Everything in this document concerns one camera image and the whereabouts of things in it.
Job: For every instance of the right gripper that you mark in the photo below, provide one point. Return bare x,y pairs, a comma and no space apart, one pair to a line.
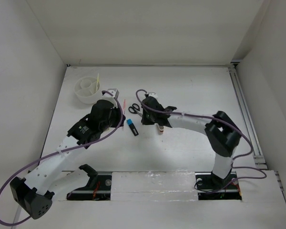
145,120

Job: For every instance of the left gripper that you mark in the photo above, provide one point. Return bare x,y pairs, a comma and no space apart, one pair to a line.
117,111

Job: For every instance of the pink clear pen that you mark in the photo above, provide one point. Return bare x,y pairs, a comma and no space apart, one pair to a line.
124,105

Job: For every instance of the yellow clear pen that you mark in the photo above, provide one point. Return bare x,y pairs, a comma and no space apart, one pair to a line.
97,83

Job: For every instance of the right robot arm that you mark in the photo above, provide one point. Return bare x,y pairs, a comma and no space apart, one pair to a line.
221,132

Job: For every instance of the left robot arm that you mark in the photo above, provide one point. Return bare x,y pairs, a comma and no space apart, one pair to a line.
37,191

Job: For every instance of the blue cap black highlighter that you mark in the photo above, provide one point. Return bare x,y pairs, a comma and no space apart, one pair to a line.
132,127

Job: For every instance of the white round divided container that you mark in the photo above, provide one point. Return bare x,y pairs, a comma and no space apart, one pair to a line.
85,90

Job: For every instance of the black handled scissors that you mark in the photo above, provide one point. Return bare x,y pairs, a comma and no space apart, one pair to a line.
135,109

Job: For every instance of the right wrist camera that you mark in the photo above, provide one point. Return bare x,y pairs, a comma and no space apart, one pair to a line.
151,94

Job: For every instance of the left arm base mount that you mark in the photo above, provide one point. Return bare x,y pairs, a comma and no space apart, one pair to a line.
98,187

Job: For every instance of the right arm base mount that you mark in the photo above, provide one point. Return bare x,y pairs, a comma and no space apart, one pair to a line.
208,189

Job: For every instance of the aluminium frame rail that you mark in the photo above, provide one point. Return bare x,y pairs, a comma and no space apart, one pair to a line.
250,130

